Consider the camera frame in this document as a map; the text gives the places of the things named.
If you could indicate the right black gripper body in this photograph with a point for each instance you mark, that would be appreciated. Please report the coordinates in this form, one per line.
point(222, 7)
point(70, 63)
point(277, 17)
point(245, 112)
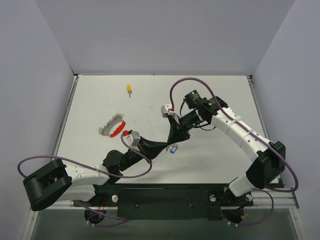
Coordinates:
point(179, 125)

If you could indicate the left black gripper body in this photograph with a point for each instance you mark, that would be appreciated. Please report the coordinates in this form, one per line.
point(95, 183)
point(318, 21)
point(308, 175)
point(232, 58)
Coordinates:
point(142, 146)

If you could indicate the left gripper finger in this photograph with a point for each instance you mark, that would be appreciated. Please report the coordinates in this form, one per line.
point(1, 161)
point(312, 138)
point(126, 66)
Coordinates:
point(151, 145)
point(154, 151)

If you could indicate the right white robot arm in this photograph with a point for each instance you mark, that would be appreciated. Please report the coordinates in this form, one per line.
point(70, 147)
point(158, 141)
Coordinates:
point(267, 157)

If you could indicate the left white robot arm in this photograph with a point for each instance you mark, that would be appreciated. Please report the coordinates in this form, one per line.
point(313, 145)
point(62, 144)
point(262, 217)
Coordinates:
point(68, 180)

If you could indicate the blue tagged key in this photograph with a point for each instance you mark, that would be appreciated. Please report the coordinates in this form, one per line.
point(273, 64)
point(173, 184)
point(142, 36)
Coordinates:
point(172, 148)

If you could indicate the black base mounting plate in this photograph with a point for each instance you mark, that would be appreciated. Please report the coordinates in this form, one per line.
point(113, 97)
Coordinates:
point(168, 201)

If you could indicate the yellow tagged key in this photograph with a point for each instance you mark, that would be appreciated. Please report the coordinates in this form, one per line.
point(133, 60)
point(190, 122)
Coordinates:
point(129, 89)

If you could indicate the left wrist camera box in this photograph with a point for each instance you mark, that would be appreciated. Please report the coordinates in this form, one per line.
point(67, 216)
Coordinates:
point(133, 139)

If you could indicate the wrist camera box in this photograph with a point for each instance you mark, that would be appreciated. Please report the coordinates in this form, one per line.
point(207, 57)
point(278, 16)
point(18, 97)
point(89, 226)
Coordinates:
point(168, 112)
point(133, 139)

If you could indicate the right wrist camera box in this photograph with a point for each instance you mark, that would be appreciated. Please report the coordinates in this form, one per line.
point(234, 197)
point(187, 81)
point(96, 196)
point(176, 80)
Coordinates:
point(168, 112)

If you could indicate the red handled keyring holder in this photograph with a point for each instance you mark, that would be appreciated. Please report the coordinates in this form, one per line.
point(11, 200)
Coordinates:
point(113, 127)

